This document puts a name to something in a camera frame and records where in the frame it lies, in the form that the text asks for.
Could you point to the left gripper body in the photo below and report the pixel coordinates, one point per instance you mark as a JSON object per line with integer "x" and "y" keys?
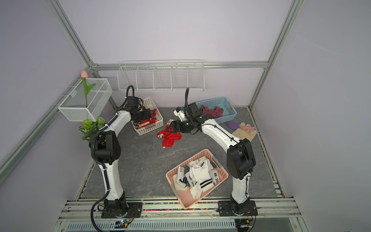
{"x": 142, "y": 114}

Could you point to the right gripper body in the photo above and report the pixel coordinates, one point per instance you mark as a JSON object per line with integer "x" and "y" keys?
{"x": 185, "y": 126}

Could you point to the red white striped sock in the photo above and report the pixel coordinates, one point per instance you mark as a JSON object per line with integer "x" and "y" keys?
{"x": 148, "y": 121}

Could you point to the plain red fleece sock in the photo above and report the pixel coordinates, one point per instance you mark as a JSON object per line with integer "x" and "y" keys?
{"x": 168, "y": 137}

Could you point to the pink purple yellow sock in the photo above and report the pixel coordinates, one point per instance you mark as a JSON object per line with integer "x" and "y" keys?
{"x": 215, "y": 113}

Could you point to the white black striped sock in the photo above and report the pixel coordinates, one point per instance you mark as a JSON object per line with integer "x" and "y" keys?
{"x": 199, "y": 174}

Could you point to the white sock black pattern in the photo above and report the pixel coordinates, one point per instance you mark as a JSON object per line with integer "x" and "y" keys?
{"x": 180, "y": 180}

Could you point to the white sock grey emblem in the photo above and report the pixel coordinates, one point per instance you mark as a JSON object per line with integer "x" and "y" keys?
{"x": 214, "y": 176}

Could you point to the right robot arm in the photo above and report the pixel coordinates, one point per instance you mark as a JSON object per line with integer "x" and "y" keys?
{"x": 240, "y": 156}

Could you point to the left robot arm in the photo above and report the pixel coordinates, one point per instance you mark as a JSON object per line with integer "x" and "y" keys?
{"x": 106, "y": 150}

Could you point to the white plastic basket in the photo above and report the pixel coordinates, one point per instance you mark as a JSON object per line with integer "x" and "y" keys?
{"x": 148, "y": 103}

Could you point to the blue plastic basket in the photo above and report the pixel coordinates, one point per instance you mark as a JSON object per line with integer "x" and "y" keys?
{"x": 223, "y": 102}

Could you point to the pink plastic basket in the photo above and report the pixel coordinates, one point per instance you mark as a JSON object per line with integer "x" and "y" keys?
{"x": 184, "y": 196}

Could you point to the green potted plant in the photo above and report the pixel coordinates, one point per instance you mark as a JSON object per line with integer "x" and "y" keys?
{"x": 90, "y": 126}

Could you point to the artificial pink tulip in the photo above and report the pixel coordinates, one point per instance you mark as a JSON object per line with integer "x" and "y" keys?
{"x": 87, "y": 87}

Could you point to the beige work glove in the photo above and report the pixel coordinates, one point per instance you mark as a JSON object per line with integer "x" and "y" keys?
{"x": 242, "y": 133}

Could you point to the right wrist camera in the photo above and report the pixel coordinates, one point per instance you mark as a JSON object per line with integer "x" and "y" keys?
{"x": 179, "y": 112}

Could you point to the white wire wall shelf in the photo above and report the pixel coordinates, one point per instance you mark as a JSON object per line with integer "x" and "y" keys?
{"x": 161, "y": 75}

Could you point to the white mesh wall box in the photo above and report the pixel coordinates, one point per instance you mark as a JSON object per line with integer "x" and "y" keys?
{"x": 73, "y": 106}

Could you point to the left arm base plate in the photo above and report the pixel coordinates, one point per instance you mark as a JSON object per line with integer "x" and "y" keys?
{"x": 130, "y": 210}

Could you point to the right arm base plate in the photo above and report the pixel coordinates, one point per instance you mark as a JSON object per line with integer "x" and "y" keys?
{"x": 231, "y": 208}

